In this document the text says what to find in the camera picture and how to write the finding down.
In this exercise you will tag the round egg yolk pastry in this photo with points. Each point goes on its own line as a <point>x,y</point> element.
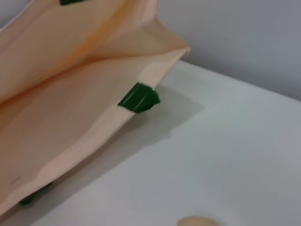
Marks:
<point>200,221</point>

